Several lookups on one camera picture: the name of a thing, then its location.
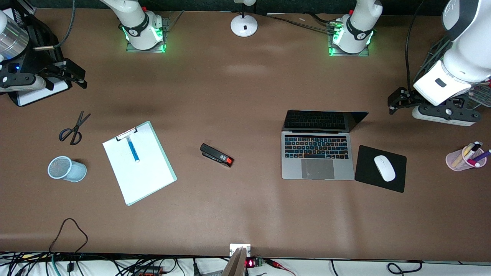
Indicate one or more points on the purple marker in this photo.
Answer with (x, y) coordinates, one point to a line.
(484, 155)

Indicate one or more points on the white panel black frame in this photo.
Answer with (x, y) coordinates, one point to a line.
(38, 96)

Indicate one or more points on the white marker black cap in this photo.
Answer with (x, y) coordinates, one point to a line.
(475, 145)

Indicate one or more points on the white paper sheet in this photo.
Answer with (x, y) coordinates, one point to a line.
(142, 180)

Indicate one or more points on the wooden post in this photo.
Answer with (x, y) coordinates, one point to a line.
(236, 265)

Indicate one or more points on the white paper on green clipboard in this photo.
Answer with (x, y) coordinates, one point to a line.
(162, 152)

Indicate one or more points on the yellow highlighter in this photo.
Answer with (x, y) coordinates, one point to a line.
(462, 155)

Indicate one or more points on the metal clipboard clip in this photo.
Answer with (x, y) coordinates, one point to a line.
(126, 133)

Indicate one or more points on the black stapler red end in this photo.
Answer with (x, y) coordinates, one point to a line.
(213, 152)

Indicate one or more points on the black scissors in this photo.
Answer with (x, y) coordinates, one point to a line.
(81, 122)

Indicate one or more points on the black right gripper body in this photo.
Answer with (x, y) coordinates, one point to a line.
(43, 61)

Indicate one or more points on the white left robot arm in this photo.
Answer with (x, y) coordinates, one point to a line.
(468, 50)

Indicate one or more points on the pink translucent pen cup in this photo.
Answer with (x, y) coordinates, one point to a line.
(450, 159)

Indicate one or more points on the circuit board red display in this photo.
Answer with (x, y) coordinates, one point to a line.
(255, 263)

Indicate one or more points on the blue marker white cap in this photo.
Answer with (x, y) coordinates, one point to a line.
(132, 149)

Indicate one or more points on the clear arm base plate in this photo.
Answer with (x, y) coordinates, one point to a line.
(333, 53)
(161, 46)

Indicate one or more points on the white round lamp stand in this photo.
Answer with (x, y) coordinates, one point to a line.
(244, 27)

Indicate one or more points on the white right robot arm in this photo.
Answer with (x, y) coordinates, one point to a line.
(142, 27)

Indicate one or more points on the black orange power strip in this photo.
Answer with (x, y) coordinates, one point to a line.
(147, 271)

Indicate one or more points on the black mouse pad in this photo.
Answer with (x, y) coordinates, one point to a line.
(368, 172)

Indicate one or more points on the grey laptop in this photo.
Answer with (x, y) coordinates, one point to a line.
(318, 168)

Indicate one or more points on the pink marker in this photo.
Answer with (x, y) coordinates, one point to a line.
(472, 163)

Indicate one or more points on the light blue mesh cup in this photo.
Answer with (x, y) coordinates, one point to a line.
(74, 171)

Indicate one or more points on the grey perforated board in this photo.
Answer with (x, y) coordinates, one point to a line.
(483, 96)

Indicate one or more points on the white computer mouse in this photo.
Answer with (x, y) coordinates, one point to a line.
(384, 168)

